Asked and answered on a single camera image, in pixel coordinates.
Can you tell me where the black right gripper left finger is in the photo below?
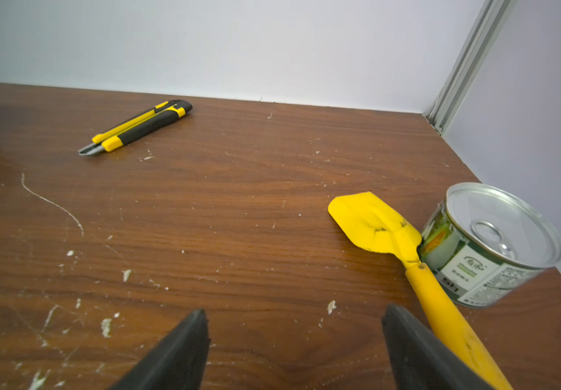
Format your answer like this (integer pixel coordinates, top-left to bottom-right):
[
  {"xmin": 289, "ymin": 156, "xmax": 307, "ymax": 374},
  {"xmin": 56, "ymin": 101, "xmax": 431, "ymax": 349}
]
[{"xmin": 111, "ymin": 309, "xmax": 210, "ymax": 389}]

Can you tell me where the silver tin can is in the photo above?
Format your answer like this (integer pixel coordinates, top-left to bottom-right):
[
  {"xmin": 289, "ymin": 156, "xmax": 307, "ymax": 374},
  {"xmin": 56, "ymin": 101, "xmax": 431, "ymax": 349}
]
[{"xmin": 418, "ymin": 182, "xmax": 561, "ymax": 308}]

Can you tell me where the yellow toy shovel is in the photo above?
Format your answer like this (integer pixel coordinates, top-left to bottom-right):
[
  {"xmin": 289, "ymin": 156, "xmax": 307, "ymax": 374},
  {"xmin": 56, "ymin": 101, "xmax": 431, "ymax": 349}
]
[{"xmin": 328, "ymin": 192, "xmax": 511, "ymax": 389}]

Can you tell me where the yellow black utility knife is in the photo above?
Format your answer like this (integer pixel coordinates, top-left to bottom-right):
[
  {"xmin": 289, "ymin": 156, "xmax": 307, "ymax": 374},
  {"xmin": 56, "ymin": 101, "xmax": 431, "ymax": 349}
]
[{"xmin": 78, "ymin": 99, "xmax": 193, "ymax": 156}]

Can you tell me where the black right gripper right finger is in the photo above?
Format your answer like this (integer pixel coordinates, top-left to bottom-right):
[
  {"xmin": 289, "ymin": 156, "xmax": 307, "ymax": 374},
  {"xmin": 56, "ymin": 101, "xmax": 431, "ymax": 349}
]
[{"xmin": 381, "ymin": 304, "xmax": 491, "ymax": 389}]

